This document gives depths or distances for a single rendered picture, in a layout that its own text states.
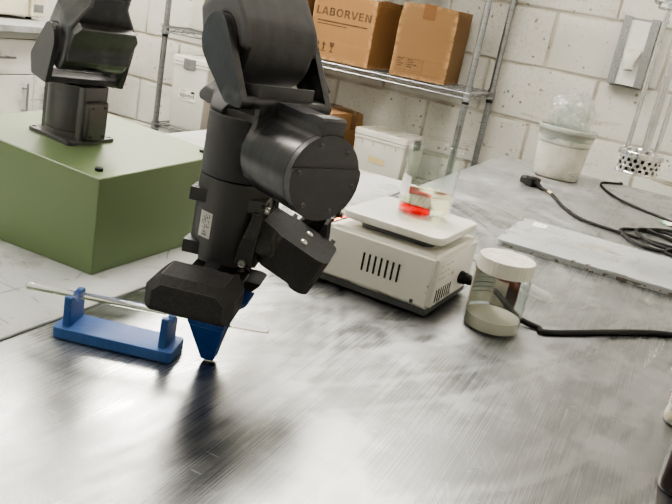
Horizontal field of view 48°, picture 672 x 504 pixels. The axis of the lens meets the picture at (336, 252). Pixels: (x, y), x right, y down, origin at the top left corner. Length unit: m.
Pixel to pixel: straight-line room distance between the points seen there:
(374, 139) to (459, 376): 2.51
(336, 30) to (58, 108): 2.41
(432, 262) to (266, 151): 0.33
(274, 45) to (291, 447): 0.27
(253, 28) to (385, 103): 2.96
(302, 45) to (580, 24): 2.77
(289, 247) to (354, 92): 3.00
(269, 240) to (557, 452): 0.27
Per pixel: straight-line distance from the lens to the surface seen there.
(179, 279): 0.51
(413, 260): 0.79
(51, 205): 0.80
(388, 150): 3.14
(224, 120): 0.54
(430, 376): 0.68
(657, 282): 1.16
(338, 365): 0.66
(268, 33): 0.53
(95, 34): 0.79
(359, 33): 3.14
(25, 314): 0.69
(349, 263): 0.82
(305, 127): 0.49
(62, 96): 0.85
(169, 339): 0.62
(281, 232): 0.55
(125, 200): 0.78
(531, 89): 3.29
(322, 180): 0.49
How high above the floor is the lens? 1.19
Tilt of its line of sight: 17 degrees down
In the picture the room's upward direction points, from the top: 11 degrees clockwise
